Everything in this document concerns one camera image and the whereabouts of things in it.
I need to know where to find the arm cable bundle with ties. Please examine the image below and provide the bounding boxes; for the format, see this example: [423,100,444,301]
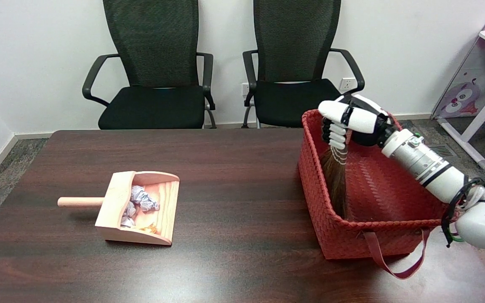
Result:
[441,178,485,248]

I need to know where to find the red woven basket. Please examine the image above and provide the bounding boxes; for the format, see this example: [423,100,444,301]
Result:
[298,107,460,279]

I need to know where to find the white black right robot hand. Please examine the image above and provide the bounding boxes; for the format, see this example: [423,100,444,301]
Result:
[318,93,399,150]

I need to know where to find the large crumpled white paper ball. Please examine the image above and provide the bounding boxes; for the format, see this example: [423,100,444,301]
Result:
[131,186,160,212]

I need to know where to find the orange paper scrap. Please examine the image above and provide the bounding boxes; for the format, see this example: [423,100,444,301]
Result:
[132,222,159,234]

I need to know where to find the black mesh office chair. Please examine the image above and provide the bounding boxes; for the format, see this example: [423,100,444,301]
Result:
[242,0,365,129]
[82,0,217,130]

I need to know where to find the pink cartoon shelf unit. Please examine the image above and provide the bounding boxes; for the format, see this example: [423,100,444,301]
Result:
[432,0,485,119]

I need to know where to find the wooden dustpan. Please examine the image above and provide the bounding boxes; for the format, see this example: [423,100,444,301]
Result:
[57,170,180,246]

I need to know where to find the metal floor vent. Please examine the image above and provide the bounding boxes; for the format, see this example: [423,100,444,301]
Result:
[426,144,457,159]

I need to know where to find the brown straw hand broom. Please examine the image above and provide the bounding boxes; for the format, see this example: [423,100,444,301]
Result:
[319,128,352,219]

